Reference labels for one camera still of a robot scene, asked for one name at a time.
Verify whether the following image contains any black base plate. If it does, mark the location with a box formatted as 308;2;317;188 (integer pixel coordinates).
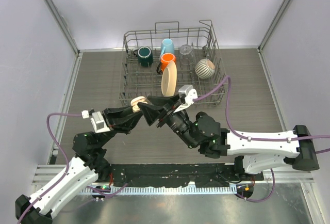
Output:
99;163;264;188

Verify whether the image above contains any light blue cup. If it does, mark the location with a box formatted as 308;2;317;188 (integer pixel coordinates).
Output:
160;38;175;56

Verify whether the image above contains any white slotted cable duct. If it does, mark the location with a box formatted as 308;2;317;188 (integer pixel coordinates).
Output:
79;184;237;196

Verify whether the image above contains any dark green mug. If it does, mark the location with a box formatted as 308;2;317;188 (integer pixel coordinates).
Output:
133;46;153;67

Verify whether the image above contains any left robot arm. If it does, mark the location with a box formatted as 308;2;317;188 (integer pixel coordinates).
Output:
15;106;142;223

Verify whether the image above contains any clear glass cup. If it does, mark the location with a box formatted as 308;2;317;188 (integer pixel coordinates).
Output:
179;44;194;66

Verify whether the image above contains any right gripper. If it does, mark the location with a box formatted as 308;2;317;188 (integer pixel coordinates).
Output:
137;93;199;149

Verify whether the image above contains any orange mug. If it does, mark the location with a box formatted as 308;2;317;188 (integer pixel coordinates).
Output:
156;53;176;74

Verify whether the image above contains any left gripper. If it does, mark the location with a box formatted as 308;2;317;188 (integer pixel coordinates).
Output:
96;104;142;148

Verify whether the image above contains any grey wire dish rack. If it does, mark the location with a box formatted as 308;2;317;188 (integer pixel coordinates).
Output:
119;20;226;106

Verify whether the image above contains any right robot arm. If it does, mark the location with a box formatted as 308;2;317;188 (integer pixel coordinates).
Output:
135;95;320;180

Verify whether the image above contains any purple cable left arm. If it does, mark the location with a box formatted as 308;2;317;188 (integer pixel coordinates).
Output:
18;111;128;224

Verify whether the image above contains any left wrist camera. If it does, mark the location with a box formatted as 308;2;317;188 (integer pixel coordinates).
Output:
81;110;110;133

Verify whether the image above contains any beige earbud charging case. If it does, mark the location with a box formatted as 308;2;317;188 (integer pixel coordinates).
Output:
130;96;149;113

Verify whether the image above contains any striped ceramic bowl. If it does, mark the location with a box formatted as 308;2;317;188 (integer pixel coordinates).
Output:
195;58;215;79

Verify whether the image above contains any beige oval plate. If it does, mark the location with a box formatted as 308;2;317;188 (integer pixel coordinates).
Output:
161;61;177;97

